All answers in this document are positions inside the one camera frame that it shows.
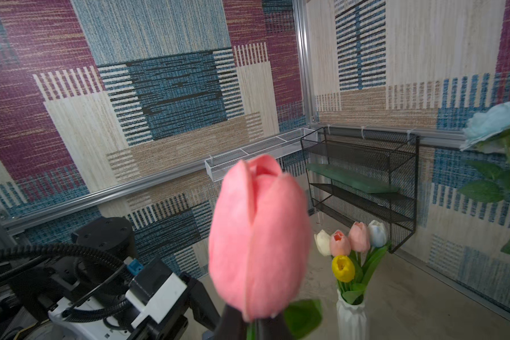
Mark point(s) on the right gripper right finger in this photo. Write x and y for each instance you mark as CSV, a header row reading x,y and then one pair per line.
x,y
273,328

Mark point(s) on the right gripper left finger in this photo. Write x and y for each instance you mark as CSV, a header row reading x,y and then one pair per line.
x,y
231,325

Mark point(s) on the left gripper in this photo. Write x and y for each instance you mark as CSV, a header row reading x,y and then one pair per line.
x,y
197,300

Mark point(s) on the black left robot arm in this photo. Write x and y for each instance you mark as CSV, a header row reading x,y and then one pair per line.
x,y
99,286

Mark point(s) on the white ribbed vase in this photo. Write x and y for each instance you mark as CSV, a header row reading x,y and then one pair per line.
x,y
352,320

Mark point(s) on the yellow tulip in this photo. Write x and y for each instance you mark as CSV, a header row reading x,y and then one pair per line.
x,y
343,269

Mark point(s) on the pale white tulip back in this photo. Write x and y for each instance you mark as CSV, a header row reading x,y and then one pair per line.
x,y
377,233

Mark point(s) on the green pad on shelf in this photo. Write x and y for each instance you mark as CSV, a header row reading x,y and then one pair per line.
x,y
354,180

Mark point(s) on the black mesh shelf rack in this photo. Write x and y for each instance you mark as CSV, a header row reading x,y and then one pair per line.
x,y
386,156

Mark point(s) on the rose bouquet with leaves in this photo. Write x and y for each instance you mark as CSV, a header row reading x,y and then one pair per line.
x,y
488,132

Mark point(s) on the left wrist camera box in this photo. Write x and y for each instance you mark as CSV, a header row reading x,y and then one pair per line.
x,y
154,290

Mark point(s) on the white mesh wall basket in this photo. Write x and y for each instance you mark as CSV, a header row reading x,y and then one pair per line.
x,y
277,147

